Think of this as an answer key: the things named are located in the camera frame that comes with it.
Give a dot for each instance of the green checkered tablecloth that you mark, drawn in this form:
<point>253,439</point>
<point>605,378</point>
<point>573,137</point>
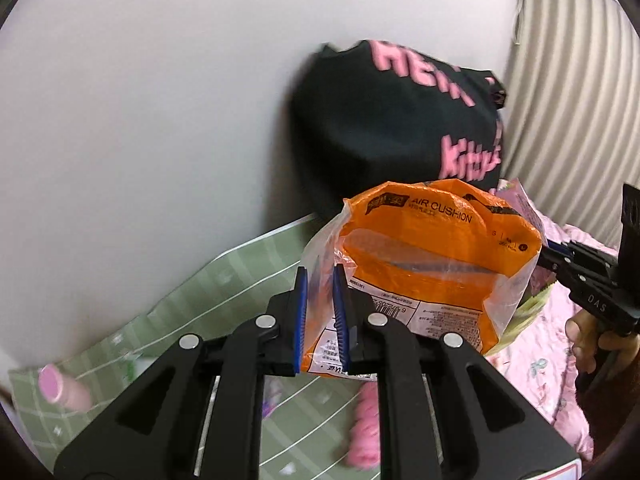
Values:
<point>177,393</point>

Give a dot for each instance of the black Hello Kitty pillow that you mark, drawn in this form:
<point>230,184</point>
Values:
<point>381,112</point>

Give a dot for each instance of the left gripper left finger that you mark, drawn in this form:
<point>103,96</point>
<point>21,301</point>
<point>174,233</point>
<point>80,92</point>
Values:
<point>284,346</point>

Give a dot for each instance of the pink floral bedsheet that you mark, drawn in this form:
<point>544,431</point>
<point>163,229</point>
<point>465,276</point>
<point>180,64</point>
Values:
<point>542,367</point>

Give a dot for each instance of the pink small bottle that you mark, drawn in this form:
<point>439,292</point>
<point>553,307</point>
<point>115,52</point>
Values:
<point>63,390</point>

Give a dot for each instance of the pink caterpillar toy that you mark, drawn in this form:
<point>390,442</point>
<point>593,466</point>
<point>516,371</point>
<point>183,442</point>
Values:
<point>364,442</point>

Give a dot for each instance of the brown right sleeve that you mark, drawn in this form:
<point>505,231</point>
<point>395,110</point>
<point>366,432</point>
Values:
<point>608,406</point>

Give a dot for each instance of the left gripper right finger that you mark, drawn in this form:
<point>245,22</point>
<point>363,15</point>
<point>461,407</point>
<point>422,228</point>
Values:
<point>357,341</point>

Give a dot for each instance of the white window blinds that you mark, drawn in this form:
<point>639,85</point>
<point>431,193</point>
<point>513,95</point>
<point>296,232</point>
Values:
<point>572,114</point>

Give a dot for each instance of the right hand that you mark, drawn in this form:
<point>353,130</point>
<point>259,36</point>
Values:
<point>586,340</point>

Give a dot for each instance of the orange air cushion bag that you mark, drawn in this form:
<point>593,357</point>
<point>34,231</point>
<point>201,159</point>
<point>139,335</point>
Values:
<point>439,257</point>

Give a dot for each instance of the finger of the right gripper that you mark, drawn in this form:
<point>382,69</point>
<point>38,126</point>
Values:
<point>554,266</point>
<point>560,248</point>

